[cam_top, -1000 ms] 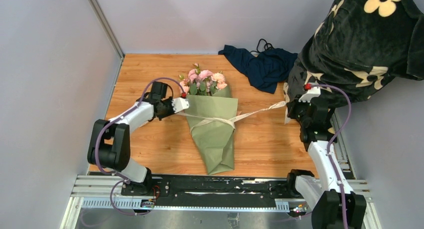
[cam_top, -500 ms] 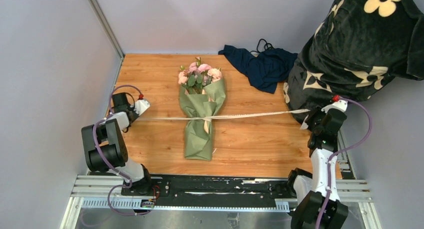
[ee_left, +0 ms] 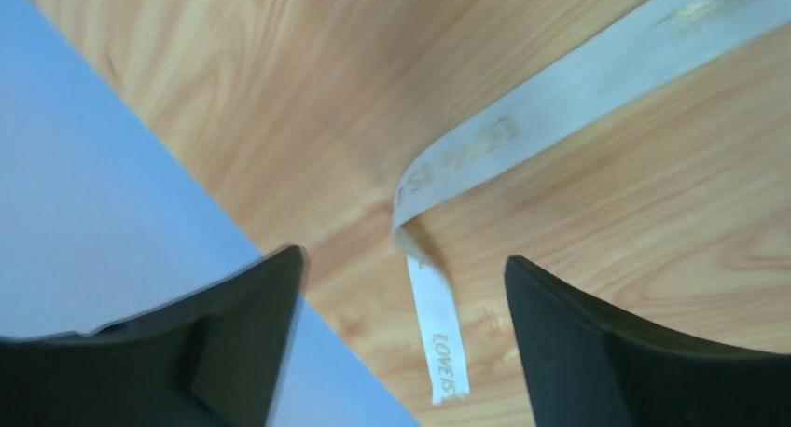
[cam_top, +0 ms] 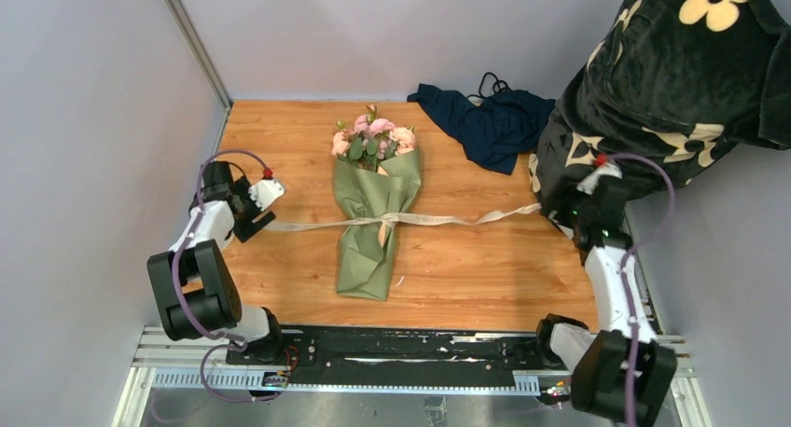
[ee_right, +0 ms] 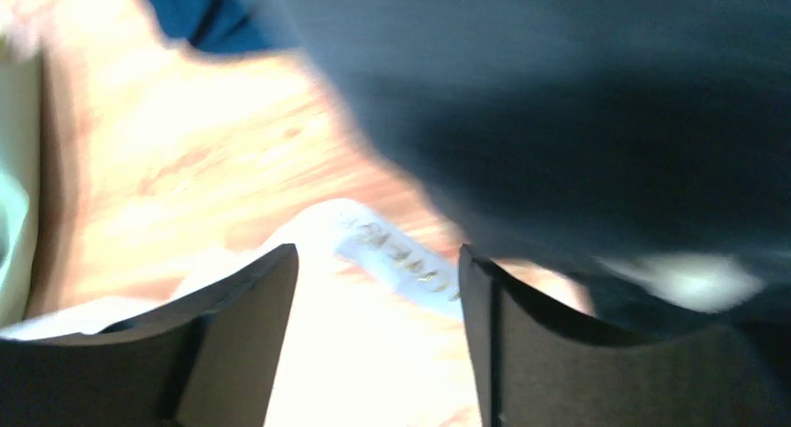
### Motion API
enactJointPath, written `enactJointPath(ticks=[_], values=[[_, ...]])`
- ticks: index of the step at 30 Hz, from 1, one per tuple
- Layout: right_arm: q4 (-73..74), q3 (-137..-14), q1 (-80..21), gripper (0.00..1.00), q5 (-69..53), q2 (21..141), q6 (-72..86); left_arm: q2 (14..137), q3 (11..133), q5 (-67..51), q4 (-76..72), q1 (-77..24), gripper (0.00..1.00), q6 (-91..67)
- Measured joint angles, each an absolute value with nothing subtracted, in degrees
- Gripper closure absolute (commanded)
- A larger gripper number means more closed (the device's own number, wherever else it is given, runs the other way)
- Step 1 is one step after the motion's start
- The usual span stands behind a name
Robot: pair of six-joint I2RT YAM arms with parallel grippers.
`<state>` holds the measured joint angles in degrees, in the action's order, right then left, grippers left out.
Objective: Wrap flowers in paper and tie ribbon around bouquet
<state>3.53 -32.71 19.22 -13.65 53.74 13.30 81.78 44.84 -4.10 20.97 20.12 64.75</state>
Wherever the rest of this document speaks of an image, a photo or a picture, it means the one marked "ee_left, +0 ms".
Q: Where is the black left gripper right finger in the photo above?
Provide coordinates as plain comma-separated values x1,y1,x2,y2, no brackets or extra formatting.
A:
505,255,790,426

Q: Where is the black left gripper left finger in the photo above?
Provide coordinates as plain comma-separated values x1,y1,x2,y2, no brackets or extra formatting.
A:
1,245,305,426

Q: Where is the cream printed ribbon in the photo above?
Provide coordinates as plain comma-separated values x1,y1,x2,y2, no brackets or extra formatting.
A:
392,0,790,405

